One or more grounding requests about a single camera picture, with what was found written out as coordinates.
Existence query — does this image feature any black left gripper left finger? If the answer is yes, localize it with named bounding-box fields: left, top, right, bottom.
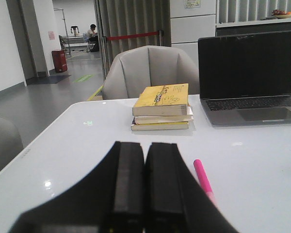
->
left=9, top=141, right=144, bottom=233

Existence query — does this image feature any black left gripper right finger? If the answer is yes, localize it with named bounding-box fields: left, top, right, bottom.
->
left=145, top=143, right=237, bottom=233

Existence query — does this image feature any pink highlighter pen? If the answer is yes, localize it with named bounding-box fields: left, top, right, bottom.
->
left=194, top=159, right=216, bottom=205

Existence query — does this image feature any bottom yellow-edged book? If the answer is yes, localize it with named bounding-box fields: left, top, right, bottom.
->
left=130, top=122, right=189, bottom=131

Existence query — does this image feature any middle cream book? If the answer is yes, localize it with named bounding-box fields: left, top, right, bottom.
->
left=133, top=106, right=193, bottom=124

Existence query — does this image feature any yellow top book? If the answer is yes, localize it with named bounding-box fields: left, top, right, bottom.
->
left=132, top=83, right=189, bottom=117

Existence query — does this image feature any grey chair at left edge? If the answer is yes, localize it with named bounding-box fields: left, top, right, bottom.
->
left=0, top=117, right=23, bottom=171

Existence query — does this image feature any grey armchair left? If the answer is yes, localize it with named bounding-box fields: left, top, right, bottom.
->
left=102, top=46, right=200, bottom=100

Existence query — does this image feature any grey laptop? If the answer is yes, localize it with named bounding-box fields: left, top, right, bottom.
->
left=198, top=31, right=291, bottom=126

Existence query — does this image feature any red trash bin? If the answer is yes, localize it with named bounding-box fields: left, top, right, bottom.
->
left=51, top=50, right=67, bottom=73

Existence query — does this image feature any seated person in background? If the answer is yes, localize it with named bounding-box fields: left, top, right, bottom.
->
left=87, top=24, right=99, bottom=52

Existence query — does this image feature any red barrier belt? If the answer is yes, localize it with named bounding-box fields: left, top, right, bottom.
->
left=106, top=31, right=160, bottom=41

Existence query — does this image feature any white cabinet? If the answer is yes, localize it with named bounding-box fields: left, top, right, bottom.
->
left=170, top=0, right=217, bottom=66

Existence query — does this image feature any fruit bowl on counter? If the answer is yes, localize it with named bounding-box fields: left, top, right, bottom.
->
left=272, top=9, right=291, bottom=19

